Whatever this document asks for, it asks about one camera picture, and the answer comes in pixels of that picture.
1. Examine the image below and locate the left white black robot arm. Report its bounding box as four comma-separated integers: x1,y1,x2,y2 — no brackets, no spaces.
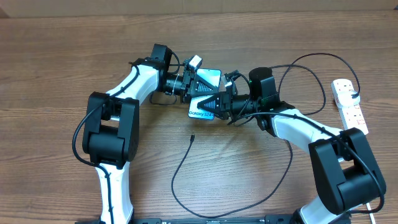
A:
72,44,221,223

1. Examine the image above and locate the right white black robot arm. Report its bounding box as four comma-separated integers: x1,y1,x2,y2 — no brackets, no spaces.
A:
197,67,386,223

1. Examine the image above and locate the white USB charger plug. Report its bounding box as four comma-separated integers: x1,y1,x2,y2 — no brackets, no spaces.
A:
335,91,361,108

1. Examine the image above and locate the white power strip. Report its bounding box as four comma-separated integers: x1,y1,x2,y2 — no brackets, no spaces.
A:
331,79,369,135

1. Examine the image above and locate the Samsung Galaxy smartphone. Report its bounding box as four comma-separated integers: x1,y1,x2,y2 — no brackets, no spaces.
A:
188,68,221,120

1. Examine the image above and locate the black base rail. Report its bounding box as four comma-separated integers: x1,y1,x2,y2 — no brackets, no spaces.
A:
74,213,352,224

